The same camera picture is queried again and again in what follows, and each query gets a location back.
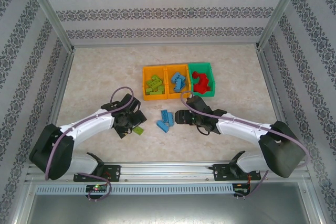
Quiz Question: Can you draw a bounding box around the grey slotted cable duct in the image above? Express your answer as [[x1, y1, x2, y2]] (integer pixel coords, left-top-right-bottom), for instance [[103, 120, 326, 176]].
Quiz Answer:
[[35, 183, 235, 195]]

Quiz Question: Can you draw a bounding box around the orange plastic bin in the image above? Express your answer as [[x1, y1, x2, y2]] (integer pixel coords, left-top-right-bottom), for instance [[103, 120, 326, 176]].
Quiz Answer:
[[142, 66, 169, 101], [164, 63, 194, 101]]

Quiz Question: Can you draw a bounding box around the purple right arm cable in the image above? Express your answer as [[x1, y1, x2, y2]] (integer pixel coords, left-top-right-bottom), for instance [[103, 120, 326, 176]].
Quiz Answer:
[[180, 90, 310, 198]]

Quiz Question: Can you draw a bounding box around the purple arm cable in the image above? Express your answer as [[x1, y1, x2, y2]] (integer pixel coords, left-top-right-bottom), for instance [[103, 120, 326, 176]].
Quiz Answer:
[[45, 87, 135, 201], [180, 90, 310, 198]]

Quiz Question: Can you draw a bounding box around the aluminium upright frame post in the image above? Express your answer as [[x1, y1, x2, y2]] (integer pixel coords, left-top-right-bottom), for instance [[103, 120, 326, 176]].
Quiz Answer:
[[23, 0, 76, 53], [254, 0, 308, 51]]

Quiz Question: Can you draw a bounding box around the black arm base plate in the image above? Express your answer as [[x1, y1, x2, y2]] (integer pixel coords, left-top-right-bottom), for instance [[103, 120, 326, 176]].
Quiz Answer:
[[212, 163, 263, 182], [72, 164, 122, 183]]

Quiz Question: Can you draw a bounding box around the grey metal panel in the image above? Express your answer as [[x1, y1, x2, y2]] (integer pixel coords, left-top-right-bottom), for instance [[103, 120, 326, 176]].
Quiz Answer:
[[15, 182, 323, 224]]

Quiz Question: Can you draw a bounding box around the green plastic bin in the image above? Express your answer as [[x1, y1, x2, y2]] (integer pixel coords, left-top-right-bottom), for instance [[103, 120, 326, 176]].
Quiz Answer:
[[187, 62, 217, 98]]

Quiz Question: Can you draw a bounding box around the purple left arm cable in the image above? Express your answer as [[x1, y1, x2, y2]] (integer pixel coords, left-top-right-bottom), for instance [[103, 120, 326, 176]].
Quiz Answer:
[[45, 87, 135, 201]]

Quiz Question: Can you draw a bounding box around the small circuit board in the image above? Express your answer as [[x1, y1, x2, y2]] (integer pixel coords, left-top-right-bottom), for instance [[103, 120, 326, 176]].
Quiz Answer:
[[86, 184, 108, 193], [233, 186, 250, 195]]

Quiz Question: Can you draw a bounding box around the aluminium table side rail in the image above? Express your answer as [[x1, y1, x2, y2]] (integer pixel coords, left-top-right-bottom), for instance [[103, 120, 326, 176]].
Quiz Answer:
[[44, 48, 77, 130], [255, 45, 312, 168]]

